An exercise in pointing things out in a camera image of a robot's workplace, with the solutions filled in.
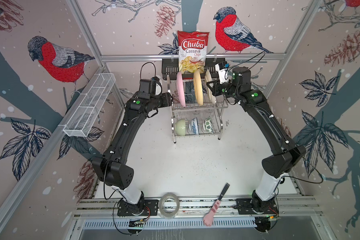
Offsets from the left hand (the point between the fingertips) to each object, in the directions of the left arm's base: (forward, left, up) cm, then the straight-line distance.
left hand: (168, 97), depth 76 cm
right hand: (+3, -18, +5) cm, 19 cm away
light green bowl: (-4, -5, -22) cm, 23 cm away
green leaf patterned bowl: (-2, -23, -22) cm, 32 cm away
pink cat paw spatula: (-49, -19, -34) cm, 62 cm away
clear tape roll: (-43, 0, -36) cm, 56 cm away
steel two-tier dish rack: (+10, -16, -21) cm, 29 cm away
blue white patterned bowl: (-3, -14, -22) cm, 26 cm away
